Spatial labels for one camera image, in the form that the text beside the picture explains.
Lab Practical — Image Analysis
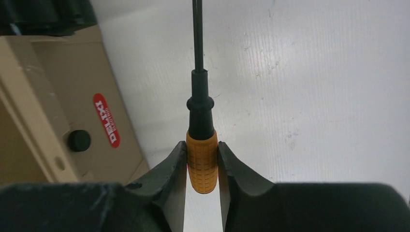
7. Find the orange black screwdriver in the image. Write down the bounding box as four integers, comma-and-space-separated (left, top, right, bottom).
186, 0, 218, 194

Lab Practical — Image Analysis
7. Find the black lower box latch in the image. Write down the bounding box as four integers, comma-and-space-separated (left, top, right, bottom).
0, 0, 97, 37

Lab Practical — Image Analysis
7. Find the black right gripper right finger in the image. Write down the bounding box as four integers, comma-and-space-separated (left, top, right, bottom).
218, 142, 410, 232

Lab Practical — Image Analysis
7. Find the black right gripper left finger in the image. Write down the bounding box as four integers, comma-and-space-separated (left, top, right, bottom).
0, 141, 187, 232

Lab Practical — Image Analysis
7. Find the tan plastic tool box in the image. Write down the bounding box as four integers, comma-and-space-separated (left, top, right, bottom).
0, 26, 149, 185

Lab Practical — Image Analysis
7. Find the red oval brand sticker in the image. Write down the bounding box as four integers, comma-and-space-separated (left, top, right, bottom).
93, 93, 120, 148

